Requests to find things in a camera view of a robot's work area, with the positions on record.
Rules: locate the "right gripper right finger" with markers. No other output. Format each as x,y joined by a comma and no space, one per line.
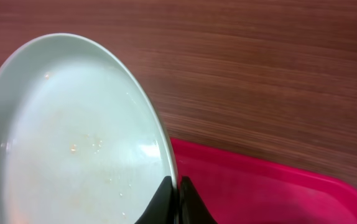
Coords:
192,209

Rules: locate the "mint green plate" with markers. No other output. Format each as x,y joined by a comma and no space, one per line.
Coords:
80,141

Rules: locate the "red plastic tray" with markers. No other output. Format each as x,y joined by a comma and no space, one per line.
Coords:
241,189

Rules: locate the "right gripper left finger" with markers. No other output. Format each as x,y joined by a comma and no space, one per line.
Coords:
161,208

